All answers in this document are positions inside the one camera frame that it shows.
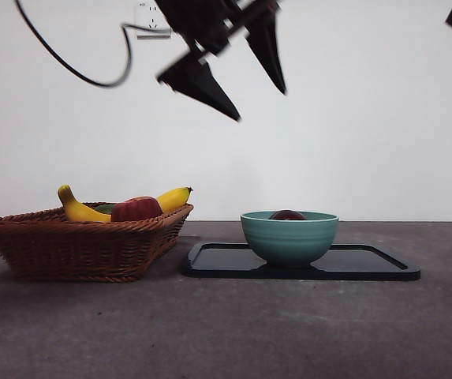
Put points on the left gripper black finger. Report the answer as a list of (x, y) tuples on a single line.
[(200, 83), (269, 47)]

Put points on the dark red plum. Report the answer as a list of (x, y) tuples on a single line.
[(287, 215)]

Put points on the teal ribbed bowl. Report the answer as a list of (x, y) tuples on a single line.
[(288, 241)]

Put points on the red bell pepper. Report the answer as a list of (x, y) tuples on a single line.
[(137, 209)]

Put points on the green vegetable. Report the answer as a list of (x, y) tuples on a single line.
[(105, 208)]

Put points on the yellow banana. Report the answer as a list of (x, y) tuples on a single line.
[(77, 211)]

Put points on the black rectangular tray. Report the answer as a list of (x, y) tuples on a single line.
[(217, 264)]

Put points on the brown wicker basket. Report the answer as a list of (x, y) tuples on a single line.
[(75, 252)]

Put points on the white wall socket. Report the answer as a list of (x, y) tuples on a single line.
[(146, 16)]

